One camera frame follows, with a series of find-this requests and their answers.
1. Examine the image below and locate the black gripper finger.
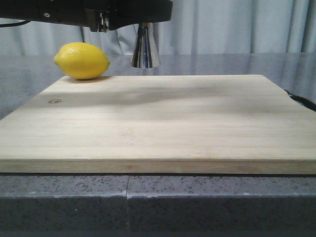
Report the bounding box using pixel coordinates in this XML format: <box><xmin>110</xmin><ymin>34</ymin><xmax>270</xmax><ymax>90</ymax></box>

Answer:
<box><xmin>108</xmin><ymin>0</ymin><xmax>172</xmax><ymax>31</ymax></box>

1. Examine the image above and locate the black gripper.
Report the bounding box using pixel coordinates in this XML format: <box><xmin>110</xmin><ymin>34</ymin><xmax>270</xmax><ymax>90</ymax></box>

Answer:
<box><xmin>0</xmin><ymin>0</ymin><xmax>108</xmax><ymax>32</ymax></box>

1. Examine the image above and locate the steel double jigger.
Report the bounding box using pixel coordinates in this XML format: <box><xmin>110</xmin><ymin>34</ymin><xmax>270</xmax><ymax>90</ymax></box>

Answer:
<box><xmin>131</xmin><ymin>23</ymin><xmax>160</xmax><ymax>69</ymax></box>

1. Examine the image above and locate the yellow lemon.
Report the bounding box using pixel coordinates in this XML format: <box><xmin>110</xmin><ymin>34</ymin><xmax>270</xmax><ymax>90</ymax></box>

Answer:
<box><xmin>54</xmin><ymin>42</ymin><xmax>110</xmax><ymax>79</ymax></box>

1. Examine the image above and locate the grey curtain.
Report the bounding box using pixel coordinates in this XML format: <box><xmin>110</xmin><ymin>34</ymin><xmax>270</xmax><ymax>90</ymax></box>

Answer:
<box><xmin>0</xmin><ymin>0</ymin><xmax>316</xmax><ymax>56</ymax></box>

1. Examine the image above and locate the wooden cutting board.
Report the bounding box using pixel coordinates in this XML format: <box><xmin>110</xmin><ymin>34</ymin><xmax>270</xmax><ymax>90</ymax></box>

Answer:
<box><xmin>0</xmin><ymin>75</ymin><xmax>316</xmax><ymax>175</ymax></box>

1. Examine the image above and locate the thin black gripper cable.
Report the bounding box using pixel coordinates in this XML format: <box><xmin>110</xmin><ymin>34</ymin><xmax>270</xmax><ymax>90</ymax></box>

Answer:
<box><xmin>0</xmin><ymin>20</ymin><xmax>31</xmax><ymax>28</ymax></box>

